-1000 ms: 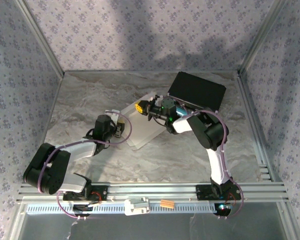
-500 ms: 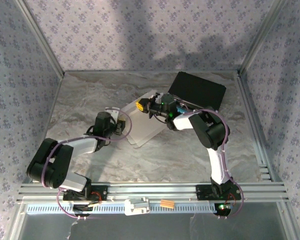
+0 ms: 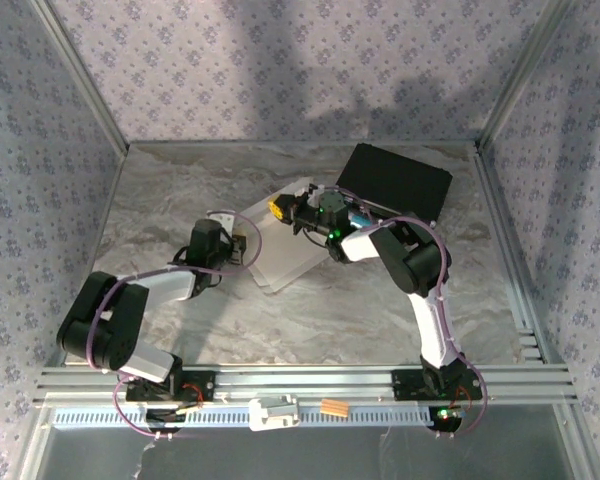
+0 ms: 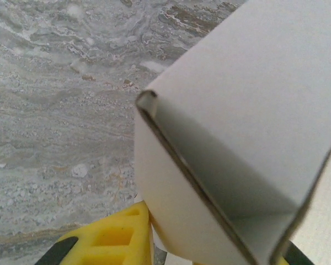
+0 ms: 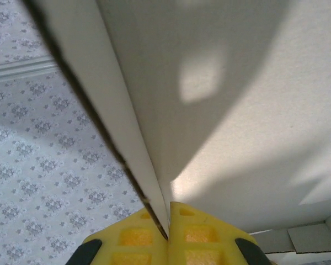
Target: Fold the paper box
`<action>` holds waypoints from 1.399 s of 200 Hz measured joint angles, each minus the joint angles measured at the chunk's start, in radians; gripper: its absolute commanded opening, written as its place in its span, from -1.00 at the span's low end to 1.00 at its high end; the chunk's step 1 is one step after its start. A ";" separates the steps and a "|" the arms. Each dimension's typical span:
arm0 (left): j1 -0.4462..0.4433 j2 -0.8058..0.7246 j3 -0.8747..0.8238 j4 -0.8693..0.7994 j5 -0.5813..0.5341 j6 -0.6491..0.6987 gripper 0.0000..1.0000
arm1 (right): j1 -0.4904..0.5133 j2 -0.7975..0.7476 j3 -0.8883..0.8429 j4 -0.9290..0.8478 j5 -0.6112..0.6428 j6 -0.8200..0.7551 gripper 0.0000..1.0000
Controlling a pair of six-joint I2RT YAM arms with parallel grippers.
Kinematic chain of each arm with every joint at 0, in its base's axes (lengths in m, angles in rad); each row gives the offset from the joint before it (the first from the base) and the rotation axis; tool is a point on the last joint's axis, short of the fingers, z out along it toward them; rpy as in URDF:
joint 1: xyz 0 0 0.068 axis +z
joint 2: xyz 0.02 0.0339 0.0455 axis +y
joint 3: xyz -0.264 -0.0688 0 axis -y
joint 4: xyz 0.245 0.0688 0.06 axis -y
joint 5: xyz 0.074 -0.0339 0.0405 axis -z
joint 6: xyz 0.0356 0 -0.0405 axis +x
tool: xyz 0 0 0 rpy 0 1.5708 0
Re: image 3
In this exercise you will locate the aluminium frame leg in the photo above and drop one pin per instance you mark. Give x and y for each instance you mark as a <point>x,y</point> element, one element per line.
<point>584,450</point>
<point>34,450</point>

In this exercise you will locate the white plastic connector block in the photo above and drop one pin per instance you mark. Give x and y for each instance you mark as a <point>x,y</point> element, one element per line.
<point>270,415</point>

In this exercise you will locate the light blue tube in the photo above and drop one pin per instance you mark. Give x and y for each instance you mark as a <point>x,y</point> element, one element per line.
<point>360,220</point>

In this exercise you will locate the black controller board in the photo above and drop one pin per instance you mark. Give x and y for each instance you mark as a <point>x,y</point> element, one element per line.
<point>445,422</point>
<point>162,417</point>

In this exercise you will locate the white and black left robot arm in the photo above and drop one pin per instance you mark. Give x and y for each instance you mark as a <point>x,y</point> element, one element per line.
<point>110,320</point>

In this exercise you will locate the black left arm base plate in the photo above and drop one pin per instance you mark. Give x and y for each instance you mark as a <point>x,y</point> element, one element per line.
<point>205,387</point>

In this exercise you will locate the white paper box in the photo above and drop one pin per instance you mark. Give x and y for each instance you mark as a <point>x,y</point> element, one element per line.
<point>285,255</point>

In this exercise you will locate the black rectangular case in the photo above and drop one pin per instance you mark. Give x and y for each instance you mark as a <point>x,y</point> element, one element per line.
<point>400,182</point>

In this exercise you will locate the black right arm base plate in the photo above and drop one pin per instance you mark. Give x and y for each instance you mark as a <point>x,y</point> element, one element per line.
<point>405,385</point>

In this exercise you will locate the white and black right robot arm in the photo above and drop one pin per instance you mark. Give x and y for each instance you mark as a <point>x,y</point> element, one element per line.
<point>415,265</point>

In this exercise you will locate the small orange block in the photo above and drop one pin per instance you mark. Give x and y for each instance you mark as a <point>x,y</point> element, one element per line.
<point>334,407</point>

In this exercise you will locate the aluminium side rail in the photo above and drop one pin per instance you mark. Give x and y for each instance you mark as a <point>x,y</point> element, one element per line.
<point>111,200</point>
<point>512,250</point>

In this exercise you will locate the aluminium frame post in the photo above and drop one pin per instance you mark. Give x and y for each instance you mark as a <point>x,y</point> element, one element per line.
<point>524,75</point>
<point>82,75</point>

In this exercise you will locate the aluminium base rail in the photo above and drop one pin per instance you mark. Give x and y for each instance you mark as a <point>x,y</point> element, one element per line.
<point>305,382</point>

